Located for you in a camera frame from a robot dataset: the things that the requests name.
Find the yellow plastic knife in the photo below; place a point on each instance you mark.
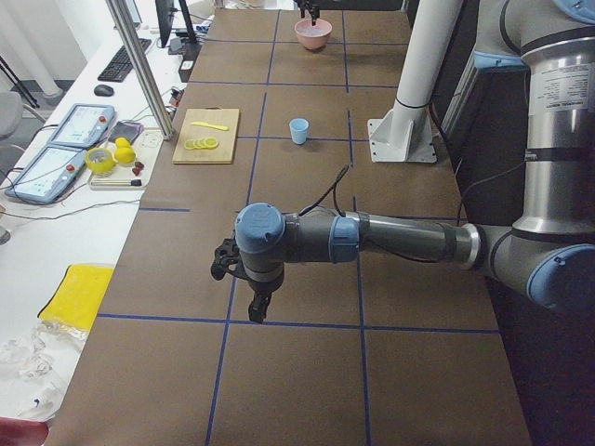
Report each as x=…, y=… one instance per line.
x=211, y=126

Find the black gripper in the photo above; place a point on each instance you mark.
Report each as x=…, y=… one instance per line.
x=262, y=289
x=310, y=6

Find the whole yellow lemon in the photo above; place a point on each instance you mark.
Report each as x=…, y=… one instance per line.
x=125, y=155

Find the dark wallet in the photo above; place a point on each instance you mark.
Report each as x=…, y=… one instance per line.
x=128, y=130

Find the clear plastic bag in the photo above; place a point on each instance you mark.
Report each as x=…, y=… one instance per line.
x=36, y=370

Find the strawberries on tray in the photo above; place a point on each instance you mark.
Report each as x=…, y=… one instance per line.
x=137, y=168

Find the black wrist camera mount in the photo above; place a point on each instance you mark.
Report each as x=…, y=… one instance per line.
x=227, y=260

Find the lower teach pendant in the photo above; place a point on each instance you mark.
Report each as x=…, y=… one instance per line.
x=48, y=175

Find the lemon slices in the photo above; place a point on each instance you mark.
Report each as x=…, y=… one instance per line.
x=201, y=144

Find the white mounting pole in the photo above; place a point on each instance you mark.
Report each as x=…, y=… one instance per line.
x=404, y=134

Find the light blue cup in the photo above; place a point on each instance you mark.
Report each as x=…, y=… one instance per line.
x=299, y=130

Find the aluminium frame post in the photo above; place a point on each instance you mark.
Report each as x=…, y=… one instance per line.
x=124, y=25

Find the yellow tape roll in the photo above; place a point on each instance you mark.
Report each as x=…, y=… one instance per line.
x=99, y=161

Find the pink bowl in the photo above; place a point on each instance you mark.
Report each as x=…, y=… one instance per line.
x=313, y=36

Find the black handled tool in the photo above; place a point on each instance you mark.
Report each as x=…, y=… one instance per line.
x=117, y=183

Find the black keyboard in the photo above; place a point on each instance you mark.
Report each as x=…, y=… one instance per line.
x=119, y=67

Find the yellow cloth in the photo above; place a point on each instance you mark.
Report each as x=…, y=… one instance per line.
x=76, y=301

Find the red chair back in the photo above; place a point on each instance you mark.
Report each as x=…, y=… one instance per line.
x=16, y=432

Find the upper teach pendant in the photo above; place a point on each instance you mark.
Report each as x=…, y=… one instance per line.
x=83, y=125

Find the wooden cutting board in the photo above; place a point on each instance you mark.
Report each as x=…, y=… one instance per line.
x=224, y=153

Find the teach pendant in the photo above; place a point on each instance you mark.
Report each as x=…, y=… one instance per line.
x=83, y=125
x=48, y=175

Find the black computer mouse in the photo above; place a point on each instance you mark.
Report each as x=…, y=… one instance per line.
x=103, y=91

